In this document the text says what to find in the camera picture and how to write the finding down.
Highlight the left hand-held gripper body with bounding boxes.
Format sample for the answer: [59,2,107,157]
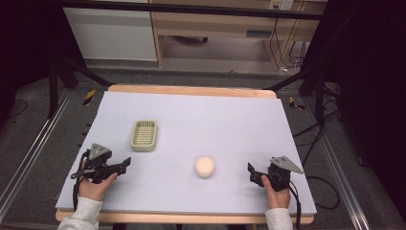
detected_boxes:
[70,143,113,185]

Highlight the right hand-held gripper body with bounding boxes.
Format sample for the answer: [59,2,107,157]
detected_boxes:
[267,155,305,193]

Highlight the person's left hand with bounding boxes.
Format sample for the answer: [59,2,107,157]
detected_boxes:
[78,159,119,202]

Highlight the person's right hand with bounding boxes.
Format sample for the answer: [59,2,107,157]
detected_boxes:
[260,174,292,211]

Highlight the green slotted soap dish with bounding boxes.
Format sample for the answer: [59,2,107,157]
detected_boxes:
[129,119,159,153]

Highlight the round cream soap bar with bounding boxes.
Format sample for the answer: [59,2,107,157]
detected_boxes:
[194,154,216,179]

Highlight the pale lavender table mat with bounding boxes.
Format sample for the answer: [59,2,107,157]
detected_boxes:
[55,90,318,216]

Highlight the yellow black striped tape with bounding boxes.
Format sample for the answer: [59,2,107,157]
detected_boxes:
[288,96,306,112]
[82,88,97,106]

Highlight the black metal stand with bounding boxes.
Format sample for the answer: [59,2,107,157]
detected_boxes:
[47,57,115,120]
[262,68,341,126]

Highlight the wooden table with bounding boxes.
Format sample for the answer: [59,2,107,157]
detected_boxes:
[55,83,316,225]

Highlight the white cabinet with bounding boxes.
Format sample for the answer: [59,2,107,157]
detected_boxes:
[62,7,158,62]

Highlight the black curtain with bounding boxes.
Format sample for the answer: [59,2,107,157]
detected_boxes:
[0,0,84,127]
[303,0,406,221]

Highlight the light wooden desk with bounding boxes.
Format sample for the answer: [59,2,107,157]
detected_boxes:
[148,0,327,70]

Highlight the white power strip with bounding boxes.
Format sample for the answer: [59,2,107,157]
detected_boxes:
[268,0,294,12]

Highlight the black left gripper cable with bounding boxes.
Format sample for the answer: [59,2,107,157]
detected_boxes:
[72,149,92,213]

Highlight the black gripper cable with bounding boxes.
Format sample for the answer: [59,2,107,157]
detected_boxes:
[72,149,92,213]
[285,178,303,230]

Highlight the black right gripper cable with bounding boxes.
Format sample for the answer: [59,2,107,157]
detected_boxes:
[285,178,303,230]

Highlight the black floor cable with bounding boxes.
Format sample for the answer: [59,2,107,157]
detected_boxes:
[292,108,342,211]

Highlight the metal floor rail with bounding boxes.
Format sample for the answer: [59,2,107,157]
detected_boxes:
[303,95,377,230]
[0,89,75,221]

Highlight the hanging desk cables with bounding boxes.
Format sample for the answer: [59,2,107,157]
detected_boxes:
[268,9,308,72]

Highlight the black metal frame bar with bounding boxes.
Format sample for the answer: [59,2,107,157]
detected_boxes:
[59,0,324,21]

